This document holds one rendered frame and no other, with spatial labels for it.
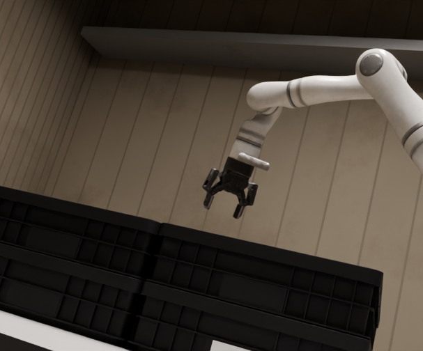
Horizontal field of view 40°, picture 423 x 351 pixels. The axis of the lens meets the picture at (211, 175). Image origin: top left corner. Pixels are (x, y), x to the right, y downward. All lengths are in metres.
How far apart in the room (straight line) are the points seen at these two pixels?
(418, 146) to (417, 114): 0.07
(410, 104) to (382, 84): 0.08
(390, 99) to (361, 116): 1.99
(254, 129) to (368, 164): 1.73
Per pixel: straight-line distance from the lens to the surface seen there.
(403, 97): 1.27
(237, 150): 1.48
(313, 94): 1.42
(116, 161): 3.68
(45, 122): 3.84
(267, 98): 1.47
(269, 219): 3.17
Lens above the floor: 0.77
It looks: 14 degrees up
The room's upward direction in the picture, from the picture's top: 16 degrees clockwise
